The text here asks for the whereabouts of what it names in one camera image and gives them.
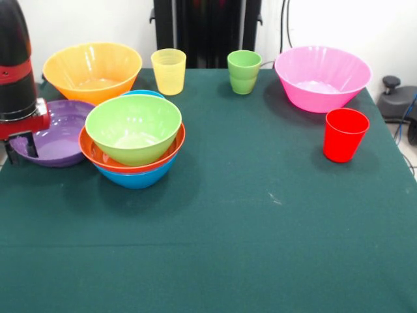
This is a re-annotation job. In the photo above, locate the black chair base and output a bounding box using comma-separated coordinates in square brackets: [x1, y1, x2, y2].
[377, 75, 417, 146]

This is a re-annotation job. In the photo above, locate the yellow plastic cup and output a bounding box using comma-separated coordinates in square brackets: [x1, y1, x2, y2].
[151, 48, 187, 96]

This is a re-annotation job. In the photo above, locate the green plastic bowl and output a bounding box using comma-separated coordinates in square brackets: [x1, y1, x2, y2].
[85, 94, 182, 166]

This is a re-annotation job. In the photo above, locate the pink plastic bowl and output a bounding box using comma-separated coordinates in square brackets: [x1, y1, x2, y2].
[274, 45, 373, 114]

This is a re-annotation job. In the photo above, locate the purple plastic bowl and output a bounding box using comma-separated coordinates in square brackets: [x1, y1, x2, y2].
[8, 99, 97, 168]

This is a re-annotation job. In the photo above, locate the small blue plastic bowl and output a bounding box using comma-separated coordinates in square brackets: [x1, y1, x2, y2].
[120, 89, 166, 100]

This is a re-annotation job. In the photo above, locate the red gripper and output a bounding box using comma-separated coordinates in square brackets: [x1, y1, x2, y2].
[0, 97, 51, 166]

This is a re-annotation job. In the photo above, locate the green plastic cup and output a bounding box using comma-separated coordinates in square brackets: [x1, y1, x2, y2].
[227, 50, 263, 96]

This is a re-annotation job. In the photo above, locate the orange plastic bowl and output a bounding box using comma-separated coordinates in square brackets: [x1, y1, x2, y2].
[42, 42, 143, 106]

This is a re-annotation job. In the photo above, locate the red plastic cup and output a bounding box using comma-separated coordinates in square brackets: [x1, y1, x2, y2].
[323, 108, 371, 164]

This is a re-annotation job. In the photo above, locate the black hanging cable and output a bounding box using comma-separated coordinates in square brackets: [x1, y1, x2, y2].
[279, 0, 295, 47]

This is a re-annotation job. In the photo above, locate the dark green tablecloth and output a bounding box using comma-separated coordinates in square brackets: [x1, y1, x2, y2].
[0, 67, 417, 313]

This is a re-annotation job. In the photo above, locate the red-orange plastic bowl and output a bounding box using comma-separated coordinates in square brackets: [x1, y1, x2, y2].
[78, 122, 186, 174]

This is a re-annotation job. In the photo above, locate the large blue plastic bowl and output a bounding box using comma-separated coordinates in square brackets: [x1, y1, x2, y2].
[93, 151, 179, 190]

